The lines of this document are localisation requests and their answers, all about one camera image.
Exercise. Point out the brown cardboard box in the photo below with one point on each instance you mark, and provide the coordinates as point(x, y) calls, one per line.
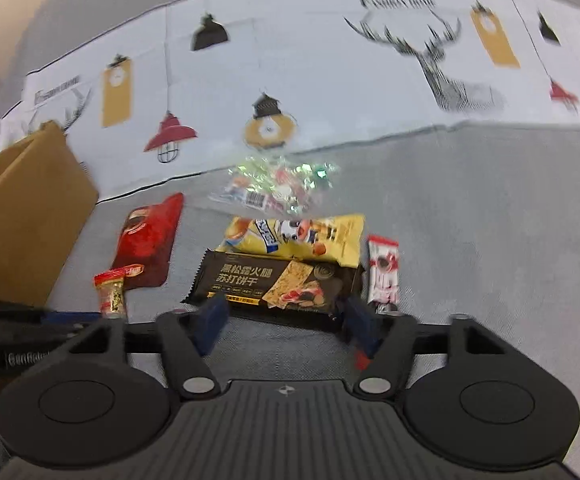
point(25, 220)

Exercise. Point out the yellow snack packet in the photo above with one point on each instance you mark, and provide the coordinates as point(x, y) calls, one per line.
point(295, 237)

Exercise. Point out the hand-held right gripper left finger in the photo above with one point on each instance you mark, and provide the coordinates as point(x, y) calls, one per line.
point(213, 321)

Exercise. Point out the printed white cloth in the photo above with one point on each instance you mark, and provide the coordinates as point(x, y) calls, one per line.
point(320, 85)

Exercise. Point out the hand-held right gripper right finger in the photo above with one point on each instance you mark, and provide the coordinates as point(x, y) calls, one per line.
point(364, 329)

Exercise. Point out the clear candy packet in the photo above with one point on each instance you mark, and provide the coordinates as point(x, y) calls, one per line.
point(275, 185)

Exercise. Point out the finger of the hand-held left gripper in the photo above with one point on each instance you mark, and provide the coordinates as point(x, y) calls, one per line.
point(72, 318)

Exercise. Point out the black cracker packet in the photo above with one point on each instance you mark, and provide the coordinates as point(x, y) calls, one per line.
point(270, 280)

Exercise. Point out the small red and yellow packet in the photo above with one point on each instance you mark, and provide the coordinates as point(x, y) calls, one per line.
point(114, 292)

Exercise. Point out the red and white snack packet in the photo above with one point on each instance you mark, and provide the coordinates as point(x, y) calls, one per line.
point(384, 272)

